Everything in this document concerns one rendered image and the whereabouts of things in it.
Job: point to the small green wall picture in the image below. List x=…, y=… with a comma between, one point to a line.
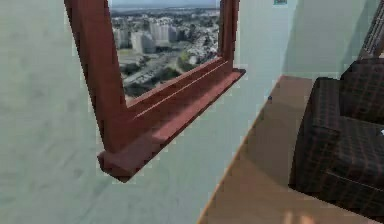
x=280, y=2

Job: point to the dark brown plaid sofa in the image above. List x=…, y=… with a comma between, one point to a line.
x=346, y=146

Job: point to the small white object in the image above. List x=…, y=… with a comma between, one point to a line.
x=382, y=132

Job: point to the dark striped curtain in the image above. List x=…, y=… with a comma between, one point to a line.
x=374, y=33

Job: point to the red-brown framed window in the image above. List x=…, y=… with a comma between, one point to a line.
x=100, y=66

